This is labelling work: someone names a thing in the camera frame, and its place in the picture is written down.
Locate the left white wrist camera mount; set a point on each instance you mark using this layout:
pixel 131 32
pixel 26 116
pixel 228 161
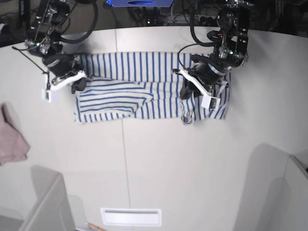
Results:
pixel 210 97

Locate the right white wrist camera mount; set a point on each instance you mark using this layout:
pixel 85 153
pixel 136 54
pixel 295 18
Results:
pixel 58 83

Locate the blue white striped T-shirt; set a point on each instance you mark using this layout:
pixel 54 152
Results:
pixel 141 85

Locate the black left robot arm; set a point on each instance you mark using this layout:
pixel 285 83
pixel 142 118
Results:
pixel 229 45

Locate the black power strip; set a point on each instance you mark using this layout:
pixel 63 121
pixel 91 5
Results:
pixel 202 20

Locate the left grey partition panel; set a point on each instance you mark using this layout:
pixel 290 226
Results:
pixel 34 199

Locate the wooden stick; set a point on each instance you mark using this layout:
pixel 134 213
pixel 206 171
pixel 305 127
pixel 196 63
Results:
pixel 94 227

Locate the blue box device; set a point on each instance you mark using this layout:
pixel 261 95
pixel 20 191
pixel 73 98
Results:
pixel 140 3

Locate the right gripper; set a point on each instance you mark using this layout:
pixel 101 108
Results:
pixel 62 65

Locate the grey partition panel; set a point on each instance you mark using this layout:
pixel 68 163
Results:
pixel 34 199
pixel 275 194

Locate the pink folded cloth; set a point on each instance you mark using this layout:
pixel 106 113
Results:
pixel 13 146

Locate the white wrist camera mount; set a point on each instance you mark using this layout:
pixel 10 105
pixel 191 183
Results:
pixel 210 97
pixel 58 83

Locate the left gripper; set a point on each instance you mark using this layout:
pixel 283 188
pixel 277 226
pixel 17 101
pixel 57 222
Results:
pixel 207 74

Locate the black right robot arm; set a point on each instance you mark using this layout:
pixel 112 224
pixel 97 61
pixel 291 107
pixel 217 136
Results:
pixel 45 41

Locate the right grey partition panel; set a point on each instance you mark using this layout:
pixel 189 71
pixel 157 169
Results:
pixel 275 194

